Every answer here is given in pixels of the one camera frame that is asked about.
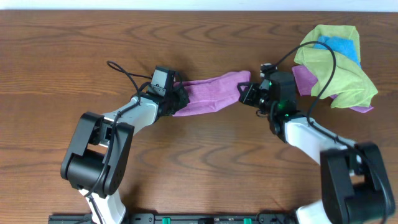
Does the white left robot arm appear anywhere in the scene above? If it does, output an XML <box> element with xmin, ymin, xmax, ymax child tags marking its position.
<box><xmin>60</xmin><ymin>83</ymin><xmax>189</xmax><ymax>223</ymax></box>

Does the purple microfibre cloth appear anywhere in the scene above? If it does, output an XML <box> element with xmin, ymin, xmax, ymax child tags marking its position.
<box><xmin>174</xmin><ymin>70</ymin><xmax>251</xmax><ymax>117</ymax></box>

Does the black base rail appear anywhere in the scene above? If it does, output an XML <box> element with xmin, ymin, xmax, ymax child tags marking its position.
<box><xmin>48</xmin><ymin>212</ymin><xmax>299</xmax><ymax>224</ymax></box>

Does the blue microfibre cloth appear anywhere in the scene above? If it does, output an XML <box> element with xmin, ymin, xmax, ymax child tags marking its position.
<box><xmin>317</xmin><ymin>35</ymin><xmax>361</xmax><ymax>67</ymax></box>

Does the green microfibre cloth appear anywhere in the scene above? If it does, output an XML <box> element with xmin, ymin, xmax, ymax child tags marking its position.
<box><xmin>294</xmin><ymin>24</ymin><xmax>378</xmax><ymax>108</ymax></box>

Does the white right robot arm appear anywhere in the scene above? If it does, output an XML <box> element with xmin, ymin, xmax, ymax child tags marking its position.
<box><xmin>238</xmin><ymin>80</ymin><xmax>396</xmax><ymax>223</ymax></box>

